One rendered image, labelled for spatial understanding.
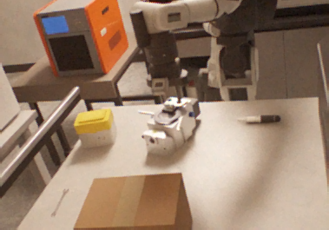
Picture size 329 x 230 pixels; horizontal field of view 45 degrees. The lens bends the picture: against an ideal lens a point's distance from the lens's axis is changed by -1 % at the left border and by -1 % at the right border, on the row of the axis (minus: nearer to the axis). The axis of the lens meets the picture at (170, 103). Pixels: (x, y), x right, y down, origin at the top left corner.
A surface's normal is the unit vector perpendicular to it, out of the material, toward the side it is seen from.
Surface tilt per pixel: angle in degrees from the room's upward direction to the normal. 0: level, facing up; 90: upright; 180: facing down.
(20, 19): 90
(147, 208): 0
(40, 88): 90
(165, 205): 0
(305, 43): 90
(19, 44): 90
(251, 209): 0
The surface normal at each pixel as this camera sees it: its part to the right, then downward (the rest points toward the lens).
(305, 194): -0.19, -0.85
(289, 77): -0.23, 0.52
